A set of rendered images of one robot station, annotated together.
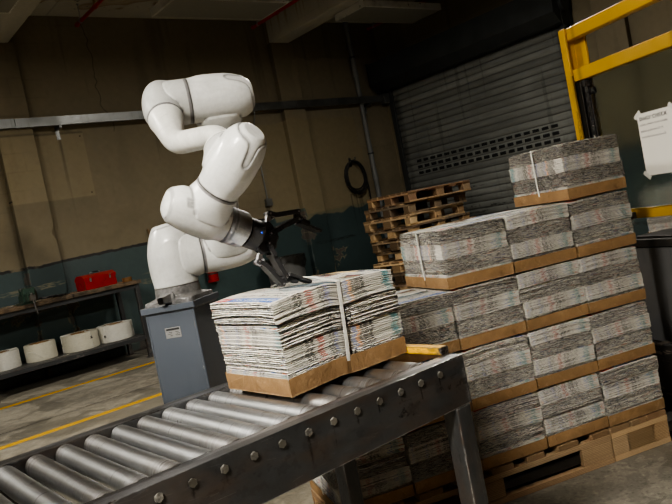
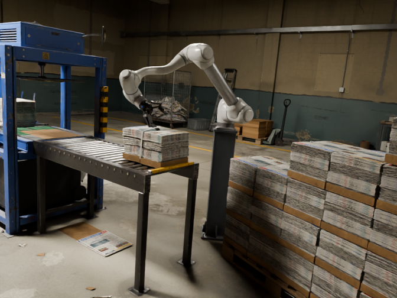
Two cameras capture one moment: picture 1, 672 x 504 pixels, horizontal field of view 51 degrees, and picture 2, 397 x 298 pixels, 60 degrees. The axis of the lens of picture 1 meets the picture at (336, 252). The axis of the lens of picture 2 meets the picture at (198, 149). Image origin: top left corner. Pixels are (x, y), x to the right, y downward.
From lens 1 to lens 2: 2.71 m
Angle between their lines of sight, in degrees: 74
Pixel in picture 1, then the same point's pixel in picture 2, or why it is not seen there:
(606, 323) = (379, 266)
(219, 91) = (192, 51)
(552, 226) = (363, 174)
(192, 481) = (74, 156)
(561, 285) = (355, 217)
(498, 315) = (307, 206)
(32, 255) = not seen: outside the picture
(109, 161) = not seen: outside the picture
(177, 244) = (221, 106)
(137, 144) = not seen: outside the picture
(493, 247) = (318, 167)
